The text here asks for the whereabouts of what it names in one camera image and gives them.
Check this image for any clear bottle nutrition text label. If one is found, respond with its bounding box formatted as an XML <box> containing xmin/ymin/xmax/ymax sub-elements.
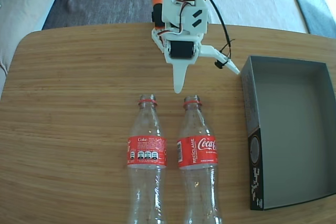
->
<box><xmin>127</xmin><ymin>93</ymin><xmax>169</xmax><ymax>224</ymax></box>

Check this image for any beige sofa cushion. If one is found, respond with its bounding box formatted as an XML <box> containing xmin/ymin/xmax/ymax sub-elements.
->
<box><xmin>0</xmin><ymin>0</ymin><xmax>68</xmax><ymax>96</ymax></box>

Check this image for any clear bottle Coca-Cola logo label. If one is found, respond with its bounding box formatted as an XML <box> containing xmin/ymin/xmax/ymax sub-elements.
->
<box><xmin>176</xmin><ymin>94</ymin><xmax>223</xmax><ymax>224</ymax></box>

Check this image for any grey cardboard box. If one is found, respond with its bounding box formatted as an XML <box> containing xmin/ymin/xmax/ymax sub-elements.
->
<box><xmin>240</xmin><ymin>55</ymin><xmax>336</xmax><ymax>211</ymax></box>

